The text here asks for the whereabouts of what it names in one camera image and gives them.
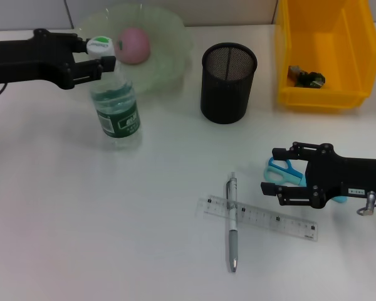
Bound green glass fruit plate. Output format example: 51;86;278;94
76;3;195;95

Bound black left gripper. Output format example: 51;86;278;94
0;28;117;91

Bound white grey ballpoint pen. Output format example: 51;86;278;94
227;171;239;273

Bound black mesh pen cup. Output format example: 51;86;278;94
200;43;258;125

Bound pink toy peach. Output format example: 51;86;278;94
116;26;152;65

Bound transparent plastic ruler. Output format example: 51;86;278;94
196;194;319;242

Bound blue scissors with sheath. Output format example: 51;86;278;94
263;156;348;204

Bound clear bottle green label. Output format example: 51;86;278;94
86;36;142;151

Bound right gripper connector cable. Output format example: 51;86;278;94
356;190;376;218

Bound yellow plastic storage bin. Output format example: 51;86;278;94
274;0;376;110

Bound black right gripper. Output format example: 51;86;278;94
260;141;376;209

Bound green plastic wrapper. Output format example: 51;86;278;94
287;65;326;88

